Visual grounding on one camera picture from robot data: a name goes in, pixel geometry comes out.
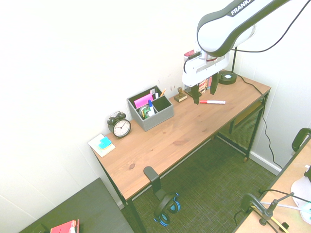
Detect black and blue headphones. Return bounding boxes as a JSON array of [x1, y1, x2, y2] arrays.
[[153, 192, 181, 227]]

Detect white notepad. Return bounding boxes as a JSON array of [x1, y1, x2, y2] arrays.
[[87, 133, 116, 158]]

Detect patterned red and white book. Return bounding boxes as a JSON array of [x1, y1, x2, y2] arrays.
[[198, 79, 210, 94]]

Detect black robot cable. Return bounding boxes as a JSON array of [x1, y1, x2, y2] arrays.
[[236, 0, 311, 53]]

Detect gray felt desk organizer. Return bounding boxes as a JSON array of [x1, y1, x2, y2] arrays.
[[127, 84, 174, 132]]

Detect red and white marker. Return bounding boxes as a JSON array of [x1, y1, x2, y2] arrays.
[[199, 99, 226, 105]]

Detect black clamp handle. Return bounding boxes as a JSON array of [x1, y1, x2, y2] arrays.
[[291, 128, 311, 152]]

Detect black low cabinet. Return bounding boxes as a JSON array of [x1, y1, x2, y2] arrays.
[[18, 177, 136, 233]]

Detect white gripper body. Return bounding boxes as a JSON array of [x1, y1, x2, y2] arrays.
[[182, 53, 230, 88]]

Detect black desk lamp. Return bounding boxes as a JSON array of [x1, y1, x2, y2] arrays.
[[218, 47, 238, 85]]

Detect red notebook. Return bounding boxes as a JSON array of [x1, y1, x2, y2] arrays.
[[50, 218, 80, 233]]

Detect black headphone hook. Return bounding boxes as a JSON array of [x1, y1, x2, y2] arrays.
[[143, 166, 169, 202]]

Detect white bottle with blue cap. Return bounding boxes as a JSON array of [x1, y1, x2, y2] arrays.
[[147, 99, 156, 117]]

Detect black twin bell alarm clock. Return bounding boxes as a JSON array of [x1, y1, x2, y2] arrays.
[[107, 111, 132, 139]]

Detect black C clamp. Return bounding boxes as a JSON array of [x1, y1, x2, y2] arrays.
[[240, 193, 262, 215]]

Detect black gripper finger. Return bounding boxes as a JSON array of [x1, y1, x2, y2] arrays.
[[190, 82, 202, 106], [210, 71, 221, 96]]

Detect white plastic base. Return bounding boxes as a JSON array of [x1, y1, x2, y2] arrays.
[[290, 169, 311, 215]]

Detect pink sticky note pad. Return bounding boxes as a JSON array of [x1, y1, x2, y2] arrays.
[[134, 94, 154, 109]]

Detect wooden rubber stamp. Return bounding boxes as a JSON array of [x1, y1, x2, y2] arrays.
[[173, 87, 188, 103]]

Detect thin black cable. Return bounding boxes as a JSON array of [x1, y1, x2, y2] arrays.
[[258, 188, 311, 202]]

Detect black lamp power cable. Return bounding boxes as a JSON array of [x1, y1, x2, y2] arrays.
[[236, 74, 284, 170]]

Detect green tape roll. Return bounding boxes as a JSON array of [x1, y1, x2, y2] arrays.
[[139, 105, 151, 120]]

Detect blue and yellow sticky notes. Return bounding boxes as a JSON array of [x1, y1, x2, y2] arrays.
[[97, 136, 115, 151]]

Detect black metal desk frame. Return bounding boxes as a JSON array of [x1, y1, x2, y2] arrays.
[[91, 87, 272, 233]]

